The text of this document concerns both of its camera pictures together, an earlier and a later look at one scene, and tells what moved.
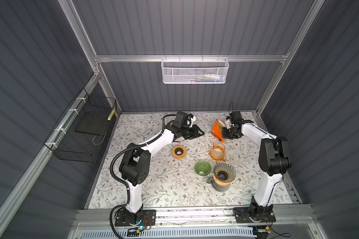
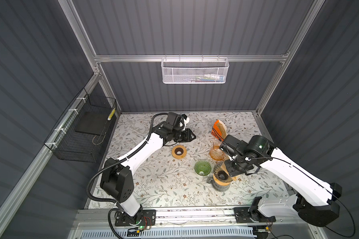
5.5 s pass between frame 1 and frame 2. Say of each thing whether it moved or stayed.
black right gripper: moved
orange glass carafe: stayed
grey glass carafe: stayed
